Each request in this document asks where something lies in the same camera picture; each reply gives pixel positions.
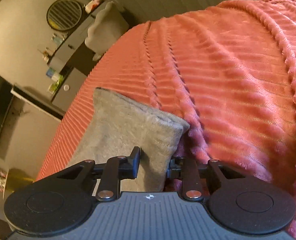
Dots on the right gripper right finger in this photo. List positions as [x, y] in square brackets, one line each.
[176, 167]

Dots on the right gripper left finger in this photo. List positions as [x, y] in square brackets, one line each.
[126, 167]

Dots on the grey pants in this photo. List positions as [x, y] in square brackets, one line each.
[118, 125]

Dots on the grey cabinet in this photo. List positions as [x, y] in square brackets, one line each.
[68, 89]

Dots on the pink ribbed bed blanket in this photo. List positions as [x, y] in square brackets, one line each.
[228, 70]

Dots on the blue white container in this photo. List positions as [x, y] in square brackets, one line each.
[53, 74]

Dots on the grey vanity desk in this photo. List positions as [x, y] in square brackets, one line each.
[73, 40]

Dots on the white shell-shaped chair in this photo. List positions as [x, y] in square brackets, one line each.
[109, 25]

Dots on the round striped mirror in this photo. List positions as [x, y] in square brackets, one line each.
[64, 15]

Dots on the pink plush toy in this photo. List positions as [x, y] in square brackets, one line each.
[93, 4]

